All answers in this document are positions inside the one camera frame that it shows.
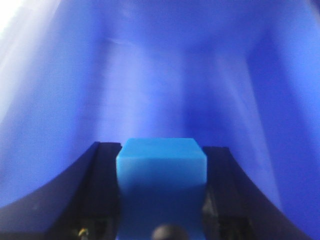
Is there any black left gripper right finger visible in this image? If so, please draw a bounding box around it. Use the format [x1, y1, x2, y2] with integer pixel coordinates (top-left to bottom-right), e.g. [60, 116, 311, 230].
[202, 146, 310, 240]

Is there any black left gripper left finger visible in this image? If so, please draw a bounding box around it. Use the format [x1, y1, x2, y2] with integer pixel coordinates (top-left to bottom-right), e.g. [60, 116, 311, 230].
[0, 142, 121, 240]

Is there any blue cube block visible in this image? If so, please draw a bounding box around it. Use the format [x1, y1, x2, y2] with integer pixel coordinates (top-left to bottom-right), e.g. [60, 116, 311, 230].
[116, 138, 207, 240]

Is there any blue bin left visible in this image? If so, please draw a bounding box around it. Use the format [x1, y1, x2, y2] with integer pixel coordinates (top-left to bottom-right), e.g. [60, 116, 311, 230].
[0, 0, 320, 240]

